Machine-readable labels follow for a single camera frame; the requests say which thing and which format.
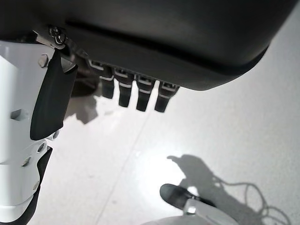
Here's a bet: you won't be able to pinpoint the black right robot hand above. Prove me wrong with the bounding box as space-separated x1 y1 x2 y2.
0 0 297 141

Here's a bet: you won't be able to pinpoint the dark brown clothes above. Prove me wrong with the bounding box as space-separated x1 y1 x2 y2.
70 67 102 97

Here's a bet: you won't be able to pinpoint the black robot foot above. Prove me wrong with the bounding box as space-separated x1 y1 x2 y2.
159 183 218 215

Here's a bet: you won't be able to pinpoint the white robot leg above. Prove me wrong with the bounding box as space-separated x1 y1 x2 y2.
0 30 62 225

